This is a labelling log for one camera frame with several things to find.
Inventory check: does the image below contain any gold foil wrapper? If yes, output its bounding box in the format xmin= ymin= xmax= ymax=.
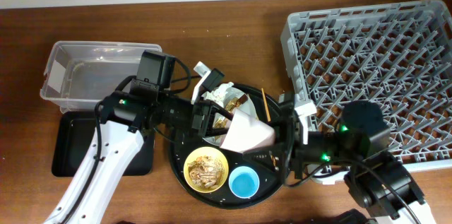
xmin=213 ymin=94 xmax=248 ymax=129

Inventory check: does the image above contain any pink cup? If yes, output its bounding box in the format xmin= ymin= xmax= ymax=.
xmin=220 ymin=110 xmax=275 ymax=153

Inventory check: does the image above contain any blue cup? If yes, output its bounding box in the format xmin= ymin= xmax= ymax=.
xmin=228 ymin=166 xmax=260 ymax=199

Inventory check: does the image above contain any yellow bowl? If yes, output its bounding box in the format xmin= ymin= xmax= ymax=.
xmin=183 ymin=146 xmax=229 ymax=194

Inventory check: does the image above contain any food scraps pile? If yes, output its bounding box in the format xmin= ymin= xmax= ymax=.
xmin=188 ymin=155 xmax=225 ymax=189

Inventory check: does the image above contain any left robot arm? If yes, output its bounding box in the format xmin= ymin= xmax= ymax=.
xmin=46 ymin=51 xmax=233 ymax=223

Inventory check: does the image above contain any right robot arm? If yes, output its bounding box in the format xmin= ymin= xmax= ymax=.
xmin=243 ymin=94 xmax=435 ymax=223

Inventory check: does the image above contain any grey dishwasher rack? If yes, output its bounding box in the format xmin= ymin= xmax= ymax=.
xmin=280 ymin=0 xmax=451 ymax=172

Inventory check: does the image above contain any crumpled white napkin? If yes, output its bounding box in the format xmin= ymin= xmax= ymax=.
xmin=204 ymin=82 xmax=234 ymax=107

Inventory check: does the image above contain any round black tray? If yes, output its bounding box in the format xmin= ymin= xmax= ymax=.
xmin=167 ymin=83 xmax=297 ymax=210

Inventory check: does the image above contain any wooden chopstick right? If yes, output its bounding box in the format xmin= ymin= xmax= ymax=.
xmin=261 ymin=88 xmax=271 ymax=122

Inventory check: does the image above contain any grey plate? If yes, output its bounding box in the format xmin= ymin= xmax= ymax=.
xmin=202 ymin=82 xmax=257 ymax=146

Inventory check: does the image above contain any black rectangular tray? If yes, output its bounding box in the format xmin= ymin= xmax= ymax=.
xmin=52 ymin=111 xmax=155 ymax=177

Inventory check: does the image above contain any clear plastic bin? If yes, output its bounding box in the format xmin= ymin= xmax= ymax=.
xmin=40 ymin=41 xmax=162 ymax=113

